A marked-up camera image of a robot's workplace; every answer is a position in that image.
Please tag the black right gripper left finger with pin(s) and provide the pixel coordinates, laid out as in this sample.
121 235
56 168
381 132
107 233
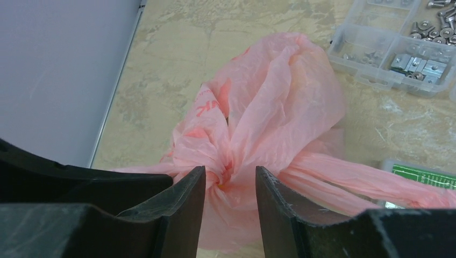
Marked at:
178 211

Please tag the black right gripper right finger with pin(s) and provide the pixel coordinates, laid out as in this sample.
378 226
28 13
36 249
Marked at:
294 226

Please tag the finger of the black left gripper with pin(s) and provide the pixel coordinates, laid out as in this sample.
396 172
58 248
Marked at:
28 178

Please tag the pink plastic bag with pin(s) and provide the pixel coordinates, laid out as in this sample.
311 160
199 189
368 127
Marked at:
276 105

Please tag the green labelled small plastic case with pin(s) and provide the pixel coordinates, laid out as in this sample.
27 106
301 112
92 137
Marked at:
420 176

